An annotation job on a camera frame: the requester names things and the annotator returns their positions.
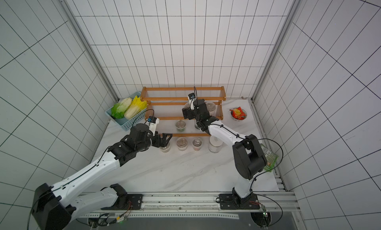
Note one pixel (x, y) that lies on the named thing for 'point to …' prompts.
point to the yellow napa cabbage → (137, 105)
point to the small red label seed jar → (197, 143)
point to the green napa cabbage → (118, 109)
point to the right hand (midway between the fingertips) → (185, 106)
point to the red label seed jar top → (182, 143)
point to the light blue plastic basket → (125, 124)
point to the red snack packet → (238, 113)
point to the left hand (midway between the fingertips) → (162, 136)
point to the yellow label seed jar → (166, 148)
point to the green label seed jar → (180, 125)
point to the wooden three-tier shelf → (165, 103)
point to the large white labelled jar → (215, 144)
